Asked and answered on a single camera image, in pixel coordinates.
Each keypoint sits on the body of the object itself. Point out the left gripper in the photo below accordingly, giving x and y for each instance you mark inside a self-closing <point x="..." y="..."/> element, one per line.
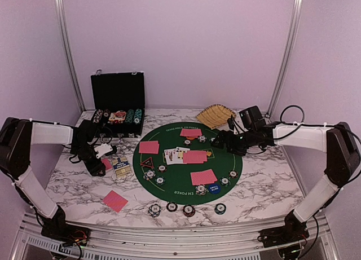
<point x="94" y="168"/>

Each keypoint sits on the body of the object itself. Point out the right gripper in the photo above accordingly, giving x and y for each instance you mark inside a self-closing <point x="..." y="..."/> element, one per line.
<point x="229" y="145"/>

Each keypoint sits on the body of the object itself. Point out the red-backed playing card deck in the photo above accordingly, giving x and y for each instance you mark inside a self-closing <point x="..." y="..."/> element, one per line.
<point x="107" y="164"/>

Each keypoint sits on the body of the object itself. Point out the placed hundred chip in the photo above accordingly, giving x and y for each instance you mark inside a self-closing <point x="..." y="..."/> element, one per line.
<point x="233" y="174"/>
<point x="162" y="168"/>
<point x="187" y="142"/>

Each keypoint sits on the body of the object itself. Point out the discarded burn card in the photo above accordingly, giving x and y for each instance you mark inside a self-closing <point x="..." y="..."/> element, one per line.
<point x="115" y="201"/>

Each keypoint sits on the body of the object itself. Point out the placed ten chips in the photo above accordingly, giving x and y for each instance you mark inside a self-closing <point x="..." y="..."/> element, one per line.
<point x="201" y="190"/>
<point x="150" y="174"/>
<point x="202" y="138"/>

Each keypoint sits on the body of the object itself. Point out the placed fifty chip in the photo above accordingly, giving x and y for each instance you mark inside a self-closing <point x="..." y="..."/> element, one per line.
<point x="225" y="181"/>
<point x="160" y="181"/>

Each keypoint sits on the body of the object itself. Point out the triangular all-in button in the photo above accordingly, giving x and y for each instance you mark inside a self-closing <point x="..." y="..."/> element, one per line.
<point x="147" y="163"/>

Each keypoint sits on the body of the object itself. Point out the face-down community cards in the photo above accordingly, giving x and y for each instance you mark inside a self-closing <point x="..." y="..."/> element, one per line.
<point x="195" y="157"/>

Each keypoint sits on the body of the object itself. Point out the blue small blind button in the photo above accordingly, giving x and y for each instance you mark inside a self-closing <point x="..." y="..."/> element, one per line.
<point x="214" y="188"/>

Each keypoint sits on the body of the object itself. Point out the face-up community card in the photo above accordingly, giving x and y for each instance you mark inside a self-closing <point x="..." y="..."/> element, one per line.
<point x="174" y="157"/>
<point x="179" y="152"/>
<point x="169" y="156"/>

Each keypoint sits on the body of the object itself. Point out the green fifty chip stack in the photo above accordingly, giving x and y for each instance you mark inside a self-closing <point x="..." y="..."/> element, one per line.
<point x="220" y="208"/>

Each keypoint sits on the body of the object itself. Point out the blue ten chip stack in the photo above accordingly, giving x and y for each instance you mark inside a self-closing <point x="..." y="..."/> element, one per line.
<point x="154" y="210"/>

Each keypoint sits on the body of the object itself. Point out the hundred chip front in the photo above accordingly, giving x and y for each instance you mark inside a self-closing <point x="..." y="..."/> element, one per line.
<point x="171" y="207"/>

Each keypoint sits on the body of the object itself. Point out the dealt card seat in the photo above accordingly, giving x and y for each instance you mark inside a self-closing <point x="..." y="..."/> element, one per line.
<point x="142" y="147"/>
<point x="188" y="132"/>

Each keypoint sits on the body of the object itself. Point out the dealt card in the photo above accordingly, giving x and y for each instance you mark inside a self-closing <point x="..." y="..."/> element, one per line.
<point x="199" y="178"/>

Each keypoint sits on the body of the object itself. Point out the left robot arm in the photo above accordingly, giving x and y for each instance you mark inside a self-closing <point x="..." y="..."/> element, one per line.
<point x="18" y="140"/>

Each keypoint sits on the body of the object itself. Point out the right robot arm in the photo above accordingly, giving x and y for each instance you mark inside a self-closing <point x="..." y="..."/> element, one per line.
<point x="337" y="142"/>

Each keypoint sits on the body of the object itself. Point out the blue gold card box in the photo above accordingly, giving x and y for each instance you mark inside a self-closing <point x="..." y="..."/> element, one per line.
<point x="121" y="167"/>

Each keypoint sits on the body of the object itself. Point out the blue-tan chip row in case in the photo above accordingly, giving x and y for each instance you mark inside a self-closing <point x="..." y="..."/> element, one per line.
<point x="97" y="116"/>

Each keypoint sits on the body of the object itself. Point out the woven bamboo tray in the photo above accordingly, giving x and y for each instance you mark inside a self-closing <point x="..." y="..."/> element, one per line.
<point x="215" y="116"/>

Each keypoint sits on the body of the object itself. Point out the orange-black chip row in case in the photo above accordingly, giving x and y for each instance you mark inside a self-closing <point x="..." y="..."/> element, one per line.
<point x="106" y="113"/>

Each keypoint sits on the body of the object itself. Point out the card deck in case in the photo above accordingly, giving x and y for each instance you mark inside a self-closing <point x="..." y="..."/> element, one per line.
<point x="116" y="117"/>

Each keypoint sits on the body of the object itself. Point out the green chip row in case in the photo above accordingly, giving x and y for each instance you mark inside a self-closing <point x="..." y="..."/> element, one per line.
<point x="129" y="116"/>

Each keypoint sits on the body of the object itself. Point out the teal chip row in case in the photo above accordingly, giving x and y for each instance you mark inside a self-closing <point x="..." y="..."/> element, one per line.
<point x="137" y="116"/>

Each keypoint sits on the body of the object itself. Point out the black poker chip case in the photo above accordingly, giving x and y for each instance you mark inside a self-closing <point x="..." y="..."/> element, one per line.
<point x="119" y="92"/>

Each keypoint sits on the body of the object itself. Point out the round green poker mat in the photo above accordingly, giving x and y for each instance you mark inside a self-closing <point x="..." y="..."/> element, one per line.
<point x="178" y="187"/>

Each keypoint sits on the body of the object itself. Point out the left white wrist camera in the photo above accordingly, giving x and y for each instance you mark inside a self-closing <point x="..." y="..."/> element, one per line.
<point x="105" y="150"/>

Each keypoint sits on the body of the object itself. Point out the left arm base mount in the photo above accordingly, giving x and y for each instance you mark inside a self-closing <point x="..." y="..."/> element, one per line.
<point x="70" y="235"/>

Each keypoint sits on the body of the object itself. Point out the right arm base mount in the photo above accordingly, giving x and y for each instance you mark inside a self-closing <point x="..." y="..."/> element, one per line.
<point x="279" y="236"/>

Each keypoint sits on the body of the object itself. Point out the right aluminium frame post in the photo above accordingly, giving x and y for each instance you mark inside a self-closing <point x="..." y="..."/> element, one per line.
<point x="289" y="45"/>

